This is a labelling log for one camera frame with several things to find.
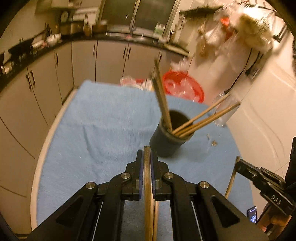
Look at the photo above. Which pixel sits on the chrome sink faucet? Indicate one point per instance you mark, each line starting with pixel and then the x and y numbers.
pixel 132 23

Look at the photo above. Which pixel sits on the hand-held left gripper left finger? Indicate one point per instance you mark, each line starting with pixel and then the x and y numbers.
pixel 139 176

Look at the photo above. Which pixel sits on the black kitchen countertop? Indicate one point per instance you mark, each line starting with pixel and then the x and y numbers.
pixel 69 42

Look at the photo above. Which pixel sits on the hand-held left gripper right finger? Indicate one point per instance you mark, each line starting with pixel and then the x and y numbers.
pixel 152 176

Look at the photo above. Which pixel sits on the plastic bag of flatbread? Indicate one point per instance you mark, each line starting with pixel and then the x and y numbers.
pixel 252 30

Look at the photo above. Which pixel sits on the green label detergent bottle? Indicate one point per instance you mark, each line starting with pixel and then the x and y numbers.
pixel 159 29

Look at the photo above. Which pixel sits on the black wall rack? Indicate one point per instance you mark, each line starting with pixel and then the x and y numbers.
pixel 201 10

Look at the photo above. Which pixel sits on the person's right hand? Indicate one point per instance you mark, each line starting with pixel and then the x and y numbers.
pixel 269 219

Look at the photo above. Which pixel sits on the metal framed window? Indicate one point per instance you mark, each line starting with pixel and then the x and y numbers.
pixel 150 11

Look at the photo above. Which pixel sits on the red plastic basket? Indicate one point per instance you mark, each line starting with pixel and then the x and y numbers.
pixel 172 77

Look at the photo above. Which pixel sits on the clear glass pitcher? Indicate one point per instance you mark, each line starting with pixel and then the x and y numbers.
pixel 223 111

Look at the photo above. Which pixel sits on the hanging clear plastic bags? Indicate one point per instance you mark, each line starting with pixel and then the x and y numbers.
pixel 215 34

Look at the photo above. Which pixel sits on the white ceramic bowl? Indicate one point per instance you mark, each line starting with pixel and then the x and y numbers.
pixel 53 38

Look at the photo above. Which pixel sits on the black smartphone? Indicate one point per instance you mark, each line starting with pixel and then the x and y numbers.
pixel 252 214

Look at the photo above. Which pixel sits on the crumpled clear plastic bag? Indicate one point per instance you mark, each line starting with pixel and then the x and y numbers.
pixel 182 87

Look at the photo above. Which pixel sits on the small metal screws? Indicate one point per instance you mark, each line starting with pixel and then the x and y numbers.
pixel 214 142

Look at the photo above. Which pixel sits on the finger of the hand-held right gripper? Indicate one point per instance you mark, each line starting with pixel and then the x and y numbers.
pixel 254 172

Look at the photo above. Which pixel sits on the round kitchen scale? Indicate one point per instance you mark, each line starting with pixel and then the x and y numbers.
pixel 64 16

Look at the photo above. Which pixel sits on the steel rice cooker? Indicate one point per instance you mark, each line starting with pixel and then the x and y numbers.
pixel 69 27

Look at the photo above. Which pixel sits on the blue towel table cloth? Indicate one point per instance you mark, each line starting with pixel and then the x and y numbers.
pixel 92 139

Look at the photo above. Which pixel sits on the black chopstick holder cup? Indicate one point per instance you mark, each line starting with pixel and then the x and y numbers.
pixel 166 143

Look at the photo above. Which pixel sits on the black wok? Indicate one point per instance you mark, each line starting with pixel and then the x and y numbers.
pixel 20 47

